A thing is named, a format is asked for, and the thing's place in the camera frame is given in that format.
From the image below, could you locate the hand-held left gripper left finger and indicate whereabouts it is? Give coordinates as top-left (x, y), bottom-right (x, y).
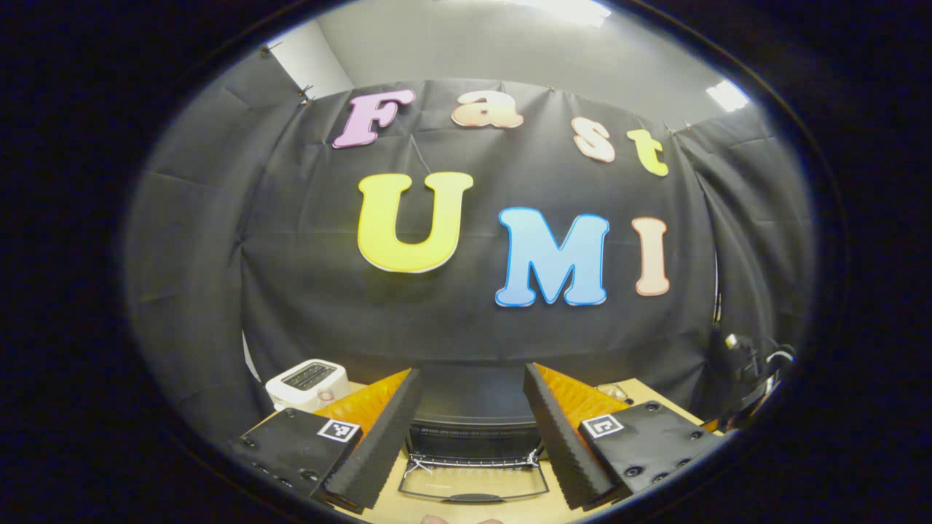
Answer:
top-left (232, 367), bottom-right (424, 512)

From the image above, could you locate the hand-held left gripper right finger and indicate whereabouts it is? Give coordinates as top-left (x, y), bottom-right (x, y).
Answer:
top-left (522, 362), bottom-right (727, 512)

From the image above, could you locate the black electric oven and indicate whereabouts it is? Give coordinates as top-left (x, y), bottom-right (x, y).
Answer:
top-left (397, 364), bottom-right (552, 504)

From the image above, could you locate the white toaster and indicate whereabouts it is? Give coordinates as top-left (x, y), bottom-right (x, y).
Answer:
top-left (264, 359), bottom-right (352, 413)

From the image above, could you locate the black backdrop cloth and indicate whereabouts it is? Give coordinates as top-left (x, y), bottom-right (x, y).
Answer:
top-left (124, 47), bottom-right (816, 445)

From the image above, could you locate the oven wire rack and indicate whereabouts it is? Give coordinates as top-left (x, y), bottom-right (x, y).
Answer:
top-left (408, 450), bottom-right (545, 470)

